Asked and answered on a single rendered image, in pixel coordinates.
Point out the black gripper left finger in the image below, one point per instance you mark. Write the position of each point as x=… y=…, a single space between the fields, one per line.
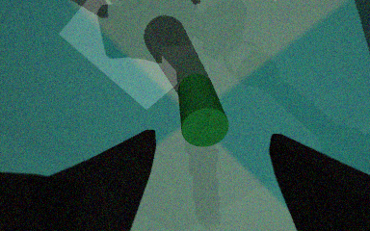
x=100 y=194

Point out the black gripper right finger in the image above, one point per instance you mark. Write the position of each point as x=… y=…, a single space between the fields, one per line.
x=321 y=193

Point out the green cylinder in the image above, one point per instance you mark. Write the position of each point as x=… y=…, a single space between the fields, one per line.
x=203 y=120

